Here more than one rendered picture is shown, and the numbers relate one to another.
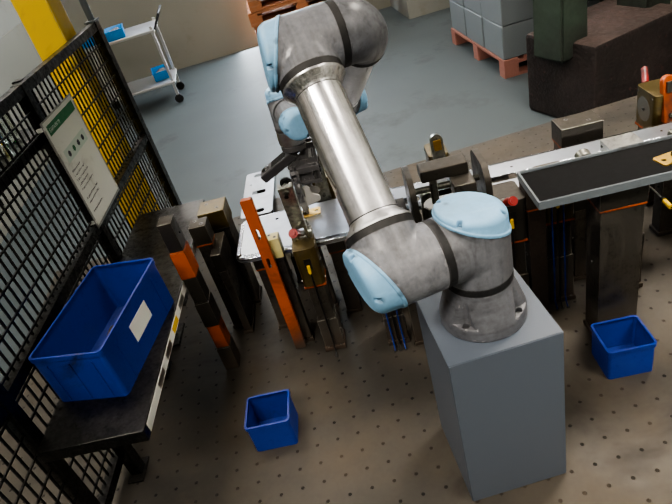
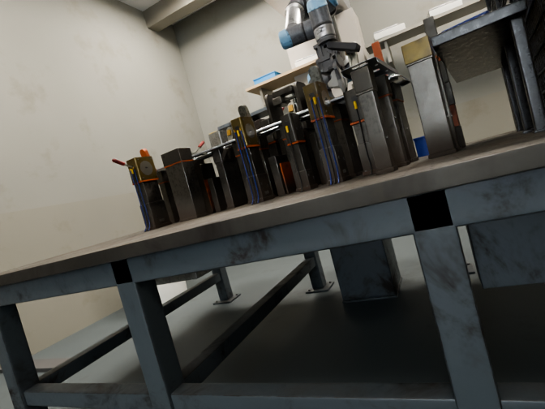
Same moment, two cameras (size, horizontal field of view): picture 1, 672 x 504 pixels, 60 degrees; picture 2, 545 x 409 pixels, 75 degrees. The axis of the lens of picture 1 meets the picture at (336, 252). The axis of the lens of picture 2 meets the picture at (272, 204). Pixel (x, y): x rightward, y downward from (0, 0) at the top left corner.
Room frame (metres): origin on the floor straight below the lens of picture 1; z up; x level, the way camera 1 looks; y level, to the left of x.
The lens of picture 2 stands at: (2.82, 0.32, 0.74)
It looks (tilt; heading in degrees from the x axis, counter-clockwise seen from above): 3 degrees down; 207
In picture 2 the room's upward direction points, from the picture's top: 15 degrees counter-clockwise
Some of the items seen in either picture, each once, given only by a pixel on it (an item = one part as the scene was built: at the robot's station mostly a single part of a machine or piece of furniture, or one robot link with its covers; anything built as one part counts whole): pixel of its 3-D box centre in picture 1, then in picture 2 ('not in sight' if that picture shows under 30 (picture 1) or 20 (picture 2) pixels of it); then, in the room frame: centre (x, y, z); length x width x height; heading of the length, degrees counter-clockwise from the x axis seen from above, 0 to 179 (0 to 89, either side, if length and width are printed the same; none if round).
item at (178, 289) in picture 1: (142, 299); (478, 54); (1.24, 0.51, 1.02); 0.90 x 0.22 x 0.03; 174
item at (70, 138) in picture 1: (81, 161); not in sight; (1.55, 0.60, 1.30); 0.23 x 0.02 x 0.31; 174
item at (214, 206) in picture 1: (231, 254); (430, 99); (1.55, 0.31, 0.88); 0.08 x 0.08 x 0.36; 84
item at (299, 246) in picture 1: (320, 298); not in sight; (1.22, 0.07, 0.87); 0.10 x 0.07 x 0.35; 174
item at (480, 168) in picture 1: (455, 251); (298, 138); (1.16, -0.29, 0.95); 0.18 x 0.13 x 0.49; 84
